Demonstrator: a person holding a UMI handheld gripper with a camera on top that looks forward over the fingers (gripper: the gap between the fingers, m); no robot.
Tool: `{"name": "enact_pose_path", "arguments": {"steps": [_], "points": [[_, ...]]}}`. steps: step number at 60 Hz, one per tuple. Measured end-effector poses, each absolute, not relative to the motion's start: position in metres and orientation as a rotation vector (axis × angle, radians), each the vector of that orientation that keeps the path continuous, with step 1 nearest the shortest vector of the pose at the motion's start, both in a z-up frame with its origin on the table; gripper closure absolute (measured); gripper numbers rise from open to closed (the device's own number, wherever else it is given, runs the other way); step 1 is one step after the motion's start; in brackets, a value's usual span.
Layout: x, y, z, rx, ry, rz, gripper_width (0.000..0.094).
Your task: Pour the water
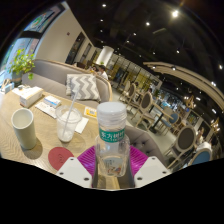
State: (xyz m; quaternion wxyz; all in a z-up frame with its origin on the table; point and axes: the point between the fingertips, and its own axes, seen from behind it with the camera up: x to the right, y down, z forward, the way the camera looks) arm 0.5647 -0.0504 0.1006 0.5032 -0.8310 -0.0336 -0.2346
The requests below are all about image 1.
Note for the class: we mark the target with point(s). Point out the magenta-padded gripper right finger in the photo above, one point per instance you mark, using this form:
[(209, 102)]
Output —
[(153, 171)]

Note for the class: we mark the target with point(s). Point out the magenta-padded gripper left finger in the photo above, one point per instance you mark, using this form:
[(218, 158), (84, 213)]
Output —
[(75, 171)]

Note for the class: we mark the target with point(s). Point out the clear plastic water bottle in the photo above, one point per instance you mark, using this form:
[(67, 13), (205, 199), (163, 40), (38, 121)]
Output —
[(111, 150)]

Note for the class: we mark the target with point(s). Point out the flat round red coaster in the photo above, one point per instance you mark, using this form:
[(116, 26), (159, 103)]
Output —
[(58, 158)]

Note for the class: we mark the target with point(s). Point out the clear plastic cup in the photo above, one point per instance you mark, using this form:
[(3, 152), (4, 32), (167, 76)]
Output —
[(66, 128)]

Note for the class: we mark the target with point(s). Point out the white paper napkin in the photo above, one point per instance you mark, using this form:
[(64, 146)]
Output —
[(81, 125)]

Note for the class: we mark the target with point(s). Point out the dark dining table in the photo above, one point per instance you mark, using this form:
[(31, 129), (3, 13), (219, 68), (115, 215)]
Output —
[(161, 116)]

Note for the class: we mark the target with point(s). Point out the small yellow card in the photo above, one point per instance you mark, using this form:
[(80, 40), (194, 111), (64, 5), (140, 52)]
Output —
[(90, 112)]

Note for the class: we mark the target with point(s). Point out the pale green ceramic mug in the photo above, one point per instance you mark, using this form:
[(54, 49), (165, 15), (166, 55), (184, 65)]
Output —
[(25, 133)]

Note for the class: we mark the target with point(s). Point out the clear drinking straw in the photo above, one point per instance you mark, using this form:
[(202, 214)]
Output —
[(71, 106)]

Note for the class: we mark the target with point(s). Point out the white printed menu sheet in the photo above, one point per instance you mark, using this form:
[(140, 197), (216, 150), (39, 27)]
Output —
[(46, 109)]

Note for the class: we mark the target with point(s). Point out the small blue white box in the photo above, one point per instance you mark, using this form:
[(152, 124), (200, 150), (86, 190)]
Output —
[(52, 101)]

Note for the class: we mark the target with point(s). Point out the grey white chevron pillow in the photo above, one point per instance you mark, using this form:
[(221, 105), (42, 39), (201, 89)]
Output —
[(83, 86)]

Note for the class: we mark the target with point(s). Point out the white tissue box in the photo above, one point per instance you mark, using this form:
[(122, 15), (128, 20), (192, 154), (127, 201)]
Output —
[(30, 96)]

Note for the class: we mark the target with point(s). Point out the grey upholstered sofa bench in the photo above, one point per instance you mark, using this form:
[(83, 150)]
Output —
[(46, 75)]

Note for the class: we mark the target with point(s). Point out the person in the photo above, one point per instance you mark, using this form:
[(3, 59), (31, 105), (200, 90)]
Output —
[(103, 72)]

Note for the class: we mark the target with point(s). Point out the round white column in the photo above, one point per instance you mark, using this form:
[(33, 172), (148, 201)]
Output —
[(105, 56)]

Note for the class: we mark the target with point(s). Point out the green potted plant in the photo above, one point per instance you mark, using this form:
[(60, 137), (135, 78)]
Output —
[(21, 63)]

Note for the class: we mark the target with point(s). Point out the group of ceiling lights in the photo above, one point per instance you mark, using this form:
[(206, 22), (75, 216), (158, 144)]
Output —
[(175, 14)]

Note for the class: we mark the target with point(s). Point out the framed colourful wall poster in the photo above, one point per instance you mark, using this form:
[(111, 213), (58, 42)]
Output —
[(43, 20)]

